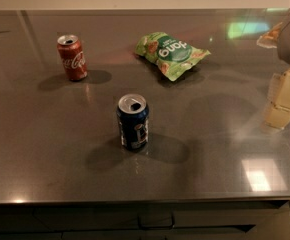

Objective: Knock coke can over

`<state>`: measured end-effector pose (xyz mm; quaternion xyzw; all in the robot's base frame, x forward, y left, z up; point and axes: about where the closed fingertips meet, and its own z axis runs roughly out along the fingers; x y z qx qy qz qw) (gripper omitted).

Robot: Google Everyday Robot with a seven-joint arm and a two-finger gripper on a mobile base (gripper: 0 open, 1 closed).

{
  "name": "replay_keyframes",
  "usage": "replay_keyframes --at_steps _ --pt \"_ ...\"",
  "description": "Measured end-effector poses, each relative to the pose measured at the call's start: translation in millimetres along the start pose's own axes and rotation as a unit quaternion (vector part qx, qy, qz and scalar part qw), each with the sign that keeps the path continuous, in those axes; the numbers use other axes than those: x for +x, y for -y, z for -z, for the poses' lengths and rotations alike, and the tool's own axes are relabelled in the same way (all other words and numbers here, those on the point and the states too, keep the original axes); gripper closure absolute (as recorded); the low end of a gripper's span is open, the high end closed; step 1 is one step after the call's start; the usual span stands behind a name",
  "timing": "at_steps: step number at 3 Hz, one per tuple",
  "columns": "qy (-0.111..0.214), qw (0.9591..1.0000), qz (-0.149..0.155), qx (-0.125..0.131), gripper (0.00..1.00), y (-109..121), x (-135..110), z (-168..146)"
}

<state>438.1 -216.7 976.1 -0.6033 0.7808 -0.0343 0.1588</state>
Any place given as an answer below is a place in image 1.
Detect green chip bag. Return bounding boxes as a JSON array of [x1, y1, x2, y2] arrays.
[[135, 32, 210, 82]]

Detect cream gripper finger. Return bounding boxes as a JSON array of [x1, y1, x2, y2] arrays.
[[256, 23, 282, 49], [264, 68, 290, 129]]

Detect blue Pepsi can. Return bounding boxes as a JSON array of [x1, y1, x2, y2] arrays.
[[117, 94, 149, 150]]

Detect red Coca-Cola can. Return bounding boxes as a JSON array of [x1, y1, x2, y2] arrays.
[[57, 34, 87, 81]]

